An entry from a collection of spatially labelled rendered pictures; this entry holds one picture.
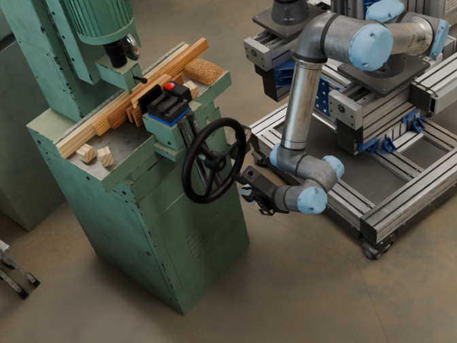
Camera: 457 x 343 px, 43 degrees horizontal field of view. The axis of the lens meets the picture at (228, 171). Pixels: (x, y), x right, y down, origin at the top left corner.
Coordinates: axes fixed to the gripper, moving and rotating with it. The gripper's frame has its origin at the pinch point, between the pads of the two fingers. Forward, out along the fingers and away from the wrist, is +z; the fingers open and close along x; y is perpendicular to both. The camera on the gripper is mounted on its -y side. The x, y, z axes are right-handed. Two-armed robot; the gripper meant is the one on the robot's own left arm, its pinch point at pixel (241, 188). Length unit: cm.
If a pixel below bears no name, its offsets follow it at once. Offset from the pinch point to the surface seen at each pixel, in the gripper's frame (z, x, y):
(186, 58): 24, 24, -38
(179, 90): 2.6, 4.1, -37.1
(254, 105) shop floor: 110, 89, 27
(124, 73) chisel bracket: 13, -3, -50
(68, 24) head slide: 17, -6, -71
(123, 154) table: 11.9, -19.7, -31.8
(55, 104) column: 57, -13, -50
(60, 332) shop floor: 85, -66, 27
